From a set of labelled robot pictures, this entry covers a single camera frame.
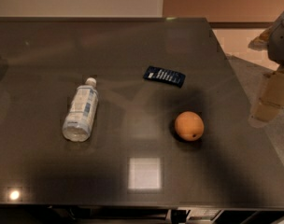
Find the dark blue snack packet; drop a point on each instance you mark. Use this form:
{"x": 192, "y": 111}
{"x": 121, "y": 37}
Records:
{"x": 167, "y": 76}

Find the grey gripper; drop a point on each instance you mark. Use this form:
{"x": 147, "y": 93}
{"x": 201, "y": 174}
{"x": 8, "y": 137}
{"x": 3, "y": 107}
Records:
{"x": 281, "y": 46}

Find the clear plastic water bottle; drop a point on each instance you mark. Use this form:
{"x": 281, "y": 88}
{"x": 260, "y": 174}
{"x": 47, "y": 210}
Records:
{"x": 80, "y": 117}

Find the orange fruit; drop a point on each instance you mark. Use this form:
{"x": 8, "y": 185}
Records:
{"x": 189, "y": 126}

